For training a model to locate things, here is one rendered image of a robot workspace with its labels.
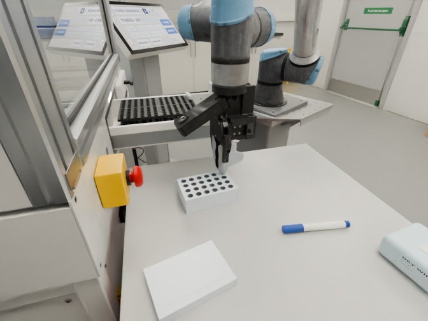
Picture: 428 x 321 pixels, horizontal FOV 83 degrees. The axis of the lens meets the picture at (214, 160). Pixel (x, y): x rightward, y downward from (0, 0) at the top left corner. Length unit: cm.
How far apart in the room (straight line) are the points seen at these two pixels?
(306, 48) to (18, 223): 96
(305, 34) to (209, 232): 76
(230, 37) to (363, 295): 47
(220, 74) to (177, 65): 333
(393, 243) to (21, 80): 55
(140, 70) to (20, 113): 140
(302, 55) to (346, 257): 76
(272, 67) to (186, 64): 279
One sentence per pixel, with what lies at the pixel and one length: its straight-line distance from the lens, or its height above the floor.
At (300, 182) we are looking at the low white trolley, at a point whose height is 76.
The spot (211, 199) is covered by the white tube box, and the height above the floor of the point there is 79.
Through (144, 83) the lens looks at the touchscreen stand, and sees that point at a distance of 166.
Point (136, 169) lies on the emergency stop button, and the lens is 46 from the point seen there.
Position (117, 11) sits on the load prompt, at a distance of 159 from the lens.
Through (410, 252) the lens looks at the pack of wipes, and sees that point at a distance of 52.
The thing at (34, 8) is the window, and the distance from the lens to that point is 42.
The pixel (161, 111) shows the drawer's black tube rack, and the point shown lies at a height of 90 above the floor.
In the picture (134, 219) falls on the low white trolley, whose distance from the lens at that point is 55.
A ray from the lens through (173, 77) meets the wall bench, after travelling 381.
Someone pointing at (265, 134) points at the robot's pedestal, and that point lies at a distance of 116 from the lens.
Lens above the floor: 113
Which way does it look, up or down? 31 degrees down
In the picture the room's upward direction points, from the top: straight up
